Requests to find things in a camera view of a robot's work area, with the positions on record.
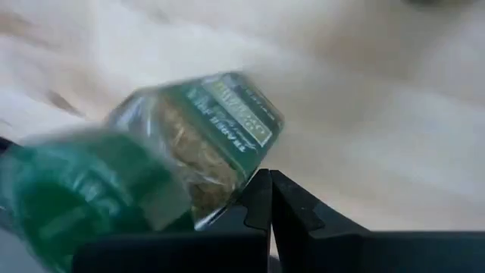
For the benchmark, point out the green lid glass spice jar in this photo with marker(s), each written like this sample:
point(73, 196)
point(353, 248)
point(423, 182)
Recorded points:
point(212, 125)

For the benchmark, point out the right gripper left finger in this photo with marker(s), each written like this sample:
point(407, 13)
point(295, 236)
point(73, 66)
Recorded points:
point(182, 254)

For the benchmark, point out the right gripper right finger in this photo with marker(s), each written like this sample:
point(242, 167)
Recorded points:
point(341, 252)

